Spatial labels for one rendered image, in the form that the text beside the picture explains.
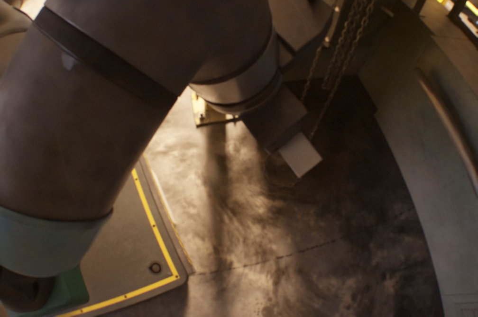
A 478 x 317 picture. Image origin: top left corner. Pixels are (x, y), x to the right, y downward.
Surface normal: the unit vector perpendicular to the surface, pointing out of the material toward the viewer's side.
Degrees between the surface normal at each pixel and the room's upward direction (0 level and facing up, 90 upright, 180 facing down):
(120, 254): 0
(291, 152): 25
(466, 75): 0
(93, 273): 0
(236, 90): 105
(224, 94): 109
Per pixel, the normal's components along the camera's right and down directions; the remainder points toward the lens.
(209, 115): 0.02, -0.49
